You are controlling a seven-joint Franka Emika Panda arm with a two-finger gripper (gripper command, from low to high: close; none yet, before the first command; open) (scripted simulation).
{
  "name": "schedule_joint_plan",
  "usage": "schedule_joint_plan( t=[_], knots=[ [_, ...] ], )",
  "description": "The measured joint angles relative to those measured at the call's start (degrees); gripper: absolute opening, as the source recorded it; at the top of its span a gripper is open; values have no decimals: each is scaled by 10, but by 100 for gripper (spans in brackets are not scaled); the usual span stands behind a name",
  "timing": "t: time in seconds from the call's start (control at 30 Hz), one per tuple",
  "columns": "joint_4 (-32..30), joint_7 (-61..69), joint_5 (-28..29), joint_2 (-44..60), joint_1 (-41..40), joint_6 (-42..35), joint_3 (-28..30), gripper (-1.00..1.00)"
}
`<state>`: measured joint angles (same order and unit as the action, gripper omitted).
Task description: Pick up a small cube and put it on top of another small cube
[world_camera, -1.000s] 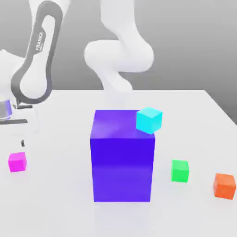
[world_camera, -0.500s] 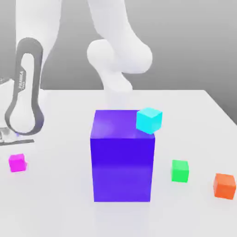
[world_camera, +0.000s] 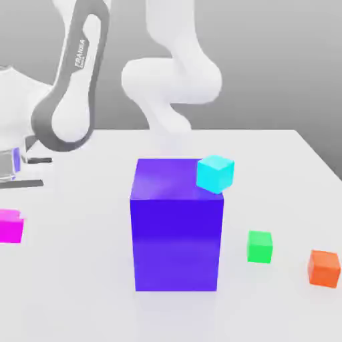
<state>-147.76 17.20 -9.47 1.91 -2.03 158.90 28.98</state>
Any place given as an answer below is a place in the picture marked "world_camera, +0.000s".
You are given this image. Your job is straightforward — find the small magenta cube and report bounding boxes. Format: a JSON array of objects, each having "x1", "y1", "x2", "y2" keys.
[{"x1": 0, "y1": 208, "x2": 25, "y2": 244}]

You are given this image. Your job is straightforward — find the large purple box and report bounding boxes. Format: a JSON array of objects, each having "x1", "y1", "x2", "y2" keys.
[{"x1": 130, "y1": 158, "x2": 224, "y2": 293}]

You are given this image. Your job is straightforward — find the small green cube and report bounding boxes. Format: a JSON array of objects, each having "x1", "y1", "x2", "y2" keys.
[{"x1": 246, "y1": 230, "x2": 274, "y2": 265}]

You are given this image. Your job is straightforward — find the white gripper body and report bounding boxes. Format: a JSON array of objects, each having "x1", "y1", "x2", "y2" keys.
[{"x1": 0, "y1": 178, "x2": 53, "y2": 198}]

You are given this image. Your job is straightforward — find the small orange cube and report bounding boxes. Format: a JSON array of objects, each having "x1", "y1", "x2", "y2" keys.
[{"x1": 307, "y1": 249, "x2": 342, "y2": 289}]

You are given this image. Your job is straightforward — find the small cyan cube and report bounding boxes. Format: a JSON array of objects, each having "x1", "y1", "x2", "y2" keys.
[{"x1": 195, "y1": 154, "x2": 235, "y2": 195}]

